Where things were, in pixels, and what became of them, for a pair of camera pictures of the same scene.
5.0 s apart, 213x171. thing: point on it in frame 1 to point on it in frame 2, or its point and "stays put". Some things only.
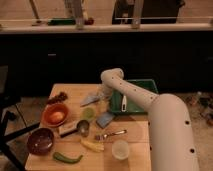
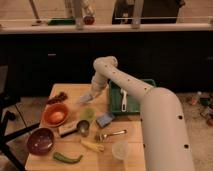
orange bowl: (55, 115) stays put
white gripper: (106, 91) to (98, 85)
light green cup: (88, 113) stays put
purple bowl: (40, 141) stays put
